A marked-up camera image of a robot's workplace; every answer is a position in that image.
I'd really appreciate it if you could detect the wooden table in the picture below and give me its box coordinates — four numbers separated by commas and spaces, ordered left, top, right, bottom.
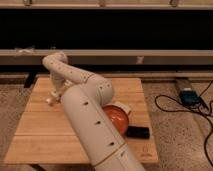
4, 77, 151, 164

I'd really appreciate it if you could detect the white object behind bowl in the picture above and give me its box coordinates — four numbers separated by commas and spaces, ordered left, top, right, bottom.
114, 101, 131, 115

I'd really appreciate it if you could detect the blue power adapter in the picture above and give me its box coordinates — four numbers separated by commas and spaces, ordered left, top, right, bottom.
179, 90, 200, 106

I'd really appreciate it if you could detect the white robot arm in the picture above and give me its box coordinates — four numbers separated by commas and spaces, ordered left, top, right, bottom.
42, 52, 146, 171

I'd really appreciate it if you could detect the orange ceramic bowl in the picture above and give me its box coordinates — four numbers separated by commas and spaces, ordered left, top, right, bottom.
103, 105, 129, 136

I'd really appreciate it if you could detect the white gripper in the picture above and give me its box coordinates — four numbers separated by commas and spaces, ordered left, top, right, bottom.
51, 79, 71, 97

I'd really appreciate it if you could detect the black cable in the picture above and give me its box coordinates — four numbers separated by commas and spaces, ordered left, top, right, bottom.
154, 79, 213, 168

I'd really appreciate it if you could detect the black rectangular device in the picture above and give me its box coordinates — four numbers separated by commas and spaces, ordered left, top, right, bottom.
126, 126, 150, 139

